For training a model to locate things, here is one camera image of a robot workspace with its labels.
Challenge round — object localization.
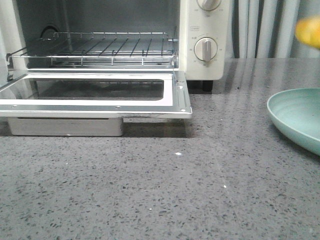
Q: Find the white Toshiba toaster oven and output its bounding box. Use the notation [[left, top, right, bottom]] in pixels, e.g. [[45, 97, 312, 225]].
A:
[[0, 0, 231, 91]]

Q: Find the oven control knob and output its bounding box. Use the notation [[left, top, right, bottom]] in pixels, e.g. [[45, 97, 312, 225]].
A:
[[197, 0, 221, 11], [194, 37, 218, 62]]

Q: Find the toaster oven glass door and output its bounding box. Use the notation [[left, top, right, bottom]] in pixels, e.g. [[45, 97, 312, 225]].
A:
[[0, 69, 192, 137]]

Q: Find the metal oven wire rack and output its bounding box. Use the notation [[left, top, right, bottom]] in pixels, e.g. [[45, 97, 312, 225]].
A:
[[6, 32, 179, 69]]

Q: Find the golden croissant bread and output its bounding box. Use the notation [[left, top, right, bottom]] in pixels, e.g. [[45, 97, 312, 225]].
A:
[[295, 15, 320, 49]]

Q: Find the light green plate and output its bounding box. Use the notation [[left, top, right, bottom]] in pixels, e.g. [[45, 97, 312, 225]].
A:
[[267, 88, 320, 155]]

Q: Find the lower oven control knob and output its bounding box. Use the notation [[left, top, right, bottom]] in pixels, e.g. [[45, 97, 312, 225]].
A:
[[194, 37, 218, 62]]

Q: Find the grey-white curtain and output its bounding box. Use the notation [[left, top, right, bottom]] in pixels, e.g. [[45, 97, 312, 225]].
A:
[[225, 0, 320, 59]]

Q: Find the upper oven control knob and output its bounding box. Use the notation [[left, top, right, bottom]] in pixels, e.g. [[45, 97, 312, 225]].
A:
[[197, 0, 221, 11]]

